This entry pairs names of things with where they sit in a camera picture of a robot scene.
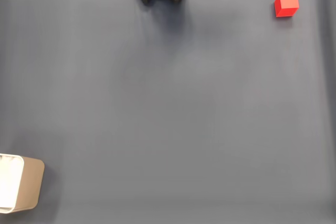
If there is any red cube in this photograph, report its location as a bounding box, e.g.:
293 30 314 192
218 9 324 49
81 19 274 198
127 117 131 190
274 0 300 18

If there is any beige box with white inside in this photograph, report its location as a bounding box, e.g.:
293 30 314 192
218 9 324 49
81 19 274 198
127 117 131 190
0 153 45 214

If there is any grey table mat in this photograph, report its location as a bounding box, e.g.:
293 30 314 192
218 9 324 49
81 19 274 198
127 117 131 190
0 0 336 224

